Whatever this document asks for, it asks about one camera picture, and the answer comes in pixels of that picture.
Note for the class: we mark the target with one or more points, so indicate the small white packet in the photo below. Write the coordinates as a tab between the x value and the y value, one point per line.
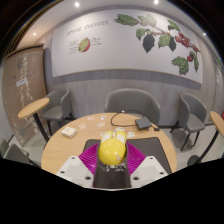
100	124
103	117
131	134
91	118
120	129
102	133
82	126

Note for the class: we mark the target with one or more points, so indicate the grey armchair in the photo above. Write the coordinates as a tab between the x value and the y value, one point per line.
15	153
131	101
56	111
193	115

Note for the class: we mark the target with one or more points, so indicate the small white box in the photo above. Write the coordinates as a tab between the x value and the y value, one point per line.
68	132

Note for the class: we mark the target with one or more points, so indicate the small black box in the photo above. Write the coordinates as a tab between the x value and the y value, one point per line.
143	123

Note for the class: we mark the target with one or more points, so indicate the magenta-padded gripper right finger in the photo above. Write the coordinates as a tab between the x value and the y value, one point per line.
151	168

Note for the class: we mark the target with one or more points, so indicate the yellow computer mouse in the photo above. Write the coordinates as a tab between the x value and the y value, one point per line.
112	150

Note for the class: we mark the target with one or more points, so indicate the ceiling lights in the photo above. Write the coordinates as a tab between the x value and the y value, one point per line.
77	4

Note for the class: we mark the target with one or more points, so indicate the white coffee plant wall mural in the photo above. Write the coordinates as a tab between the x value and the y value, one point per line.
116	46

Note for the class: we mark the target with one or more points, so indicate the black mouse pad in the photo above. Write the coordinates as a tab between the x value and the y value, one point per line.
151	146

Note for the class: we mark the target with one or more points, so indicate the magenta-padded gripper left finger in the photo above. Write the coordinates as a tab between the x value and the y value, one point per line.
71	168

